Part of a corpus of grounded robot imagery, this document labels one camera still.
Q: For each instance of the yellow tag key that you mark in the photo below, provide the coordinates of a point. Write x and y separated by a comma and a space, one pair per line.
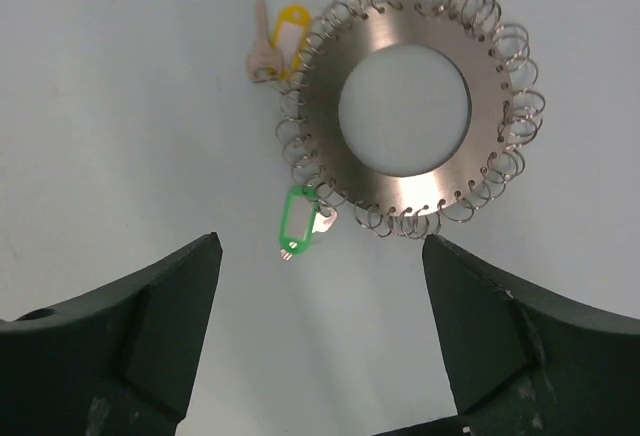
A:
274, 54

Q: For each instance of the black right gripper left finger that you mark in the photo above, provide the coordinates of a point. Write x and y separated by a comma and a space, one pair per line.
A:
119, 360

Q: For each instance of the green tag key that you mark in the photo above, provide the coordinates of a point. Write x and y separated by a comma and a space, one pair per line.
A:
302, 218

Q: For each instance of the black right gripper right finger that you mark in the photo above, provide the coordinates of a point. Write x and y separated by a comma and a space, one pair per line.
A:
523, 360

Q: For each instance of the steel disc with key rings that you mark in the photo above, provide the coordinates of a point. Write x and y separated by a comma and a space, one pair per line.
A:
410, 113

